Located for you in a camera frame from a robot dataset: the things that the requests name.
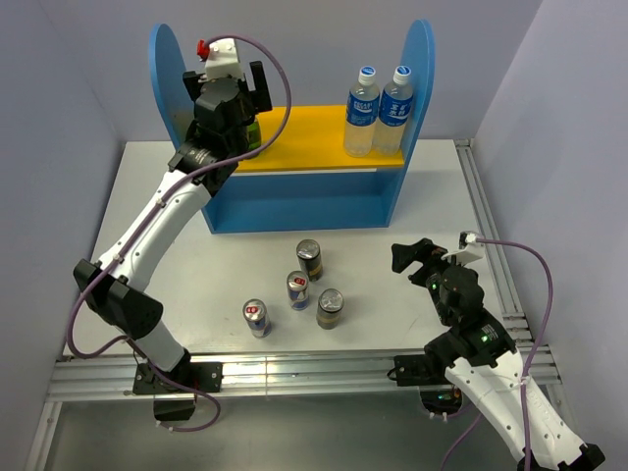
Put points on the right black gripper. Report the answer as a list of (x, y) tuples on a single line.
[(423, 250)]

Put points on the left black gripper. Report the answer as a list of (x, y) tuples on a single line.
[(262, 101)]

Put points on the black can front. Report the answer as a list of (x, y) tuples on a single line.
[(329, 308)]

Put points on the black can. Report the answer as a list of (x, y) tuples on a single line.
[(309, 255), (329, 308)]

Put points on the Red Bull can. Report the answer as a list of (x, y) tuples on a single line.
[(255, 314), (297, 286)]

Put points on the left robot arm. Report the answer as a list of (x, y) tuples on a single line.
[(113, 287)]

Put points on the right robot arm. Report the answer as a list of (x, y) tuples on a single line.
[(477, 355)]

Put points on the blue and yellow shelf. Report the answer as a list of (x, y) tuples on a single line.
[(305, 181)]

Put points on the clear bottle blue label left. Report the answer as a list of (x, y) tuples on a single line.
[(361, 113)]

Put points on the clear bottle blue label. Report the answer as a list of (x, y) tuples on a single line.
[(361, 113), (394, 110)]

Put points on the clear bottle blue label right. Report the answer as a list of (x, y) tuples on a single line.
[(394, 110)]

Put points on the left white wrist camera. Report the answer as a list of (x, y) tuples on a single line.
[(220, 58)]

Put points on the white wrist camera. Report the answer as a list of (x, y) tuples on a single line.
[(220, 58), (469, 250)]

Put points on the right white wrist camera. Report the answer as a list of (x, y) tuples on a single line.
[(469, 250)]

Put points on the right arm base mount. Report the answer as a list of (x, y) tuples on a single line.
[(438, 396)]

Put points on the aluminium front rail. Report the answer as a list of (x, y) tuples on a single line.
[(111, 377)]

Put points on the aluminium side rail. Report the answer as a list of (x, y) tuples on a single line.
[(514, 317)]

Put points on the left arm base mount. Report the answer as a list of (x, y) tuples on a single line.
[(204, 376)]

